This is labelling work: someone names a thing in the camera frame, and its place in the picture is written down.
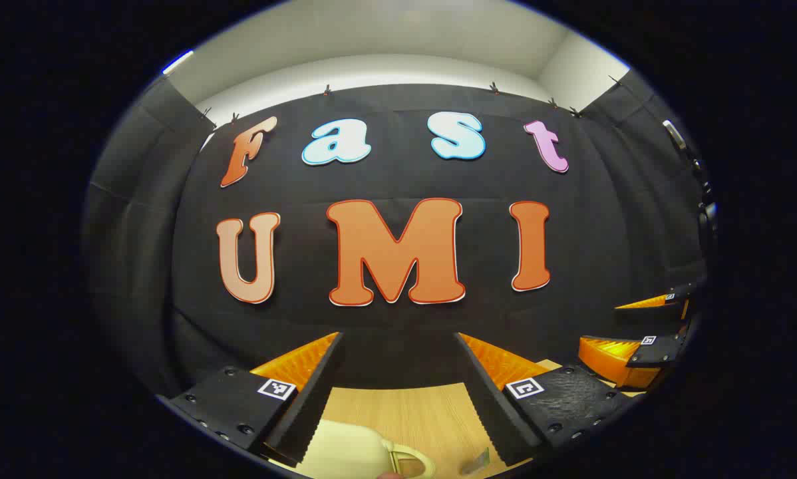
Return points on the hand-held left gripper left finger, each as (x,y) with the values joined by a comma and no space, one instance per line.
(309,399)

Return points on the pale yellow small suitcase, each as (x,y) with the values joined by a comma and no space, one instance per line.
(345,452)

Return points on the white ceiling light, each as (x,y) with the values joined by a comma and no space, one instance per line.
(177,61)

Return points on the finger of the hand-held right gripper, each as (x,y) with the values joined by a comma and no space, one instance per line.
(658,352)
(651,317)

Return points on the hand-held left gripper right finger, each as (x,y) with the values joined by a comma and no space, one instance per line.
(488,399)

